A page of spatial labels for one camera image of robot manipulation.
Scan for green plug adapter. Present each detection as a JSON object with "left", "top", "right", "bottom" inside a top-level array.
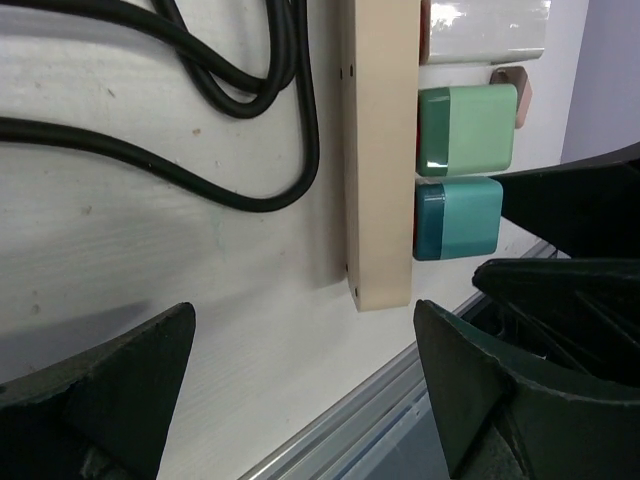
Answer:
[{"left": 416, "top": 84, "right": 518, "bottom": 177}]

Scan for beige power strip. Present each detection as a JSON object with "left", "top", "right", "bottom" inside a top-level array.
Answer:
[{"left": 340, "top": 1, "right": 420, "bottom": 312}]

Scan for black power cable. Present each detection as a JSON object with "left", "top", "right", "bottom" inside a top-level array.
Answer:
[{"left": 0, "top": 0, "right": 321, "bottom": 214}]

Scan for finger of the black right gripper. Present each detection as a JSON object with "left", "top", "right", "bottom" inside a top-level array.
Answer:
[
  {"left": 492, "top": 143, "right": 640, "bottom": 259},
  {"left": 472, "top": 258, "right": 639, "bottom": 385}
]

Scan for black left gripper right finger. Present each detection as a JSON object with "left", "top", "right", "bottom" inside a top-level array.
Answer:
[{"left": 414, "top": 300, "right": 639, "bottom": 479}]

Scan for white charger near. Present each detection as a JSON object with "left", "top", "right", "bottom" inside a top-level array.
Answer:
[{"left": 419, "top": 0, "right": 551, "bottom": 65}]

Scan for pink USB charger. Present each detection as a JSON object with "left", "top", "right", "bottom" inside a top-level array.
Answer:
[{"left": 489, "top": 64, "right": 534, "bottom": 128}]

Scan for teal plug adapter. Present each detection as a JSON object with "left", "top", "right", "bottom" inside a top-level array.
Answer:
[{"left": 413, "top": 176, "right": 503, "bottom": 261}]

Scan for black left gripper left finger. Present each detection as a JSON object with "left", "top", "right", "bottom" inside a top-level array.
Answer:
[{"left": 1, "top": 302, "right": 195, "bottom": 479}]

